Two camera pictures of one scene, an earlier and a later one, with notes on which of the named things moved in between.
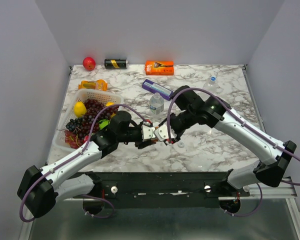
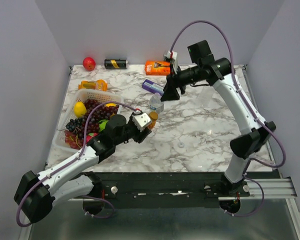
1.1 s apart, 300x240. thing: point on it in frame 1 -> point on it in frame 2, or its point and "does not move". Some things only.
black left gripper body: x=141 y=145 -> x=136 y=134
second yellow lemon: x=80 y=109 does not move
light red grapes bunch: x=71 y=139 does not move
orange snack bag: x=100 y=84 does not move
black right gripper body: x=180 y=123 -> x=183 y=78
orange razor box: x=159 y=67 does not move
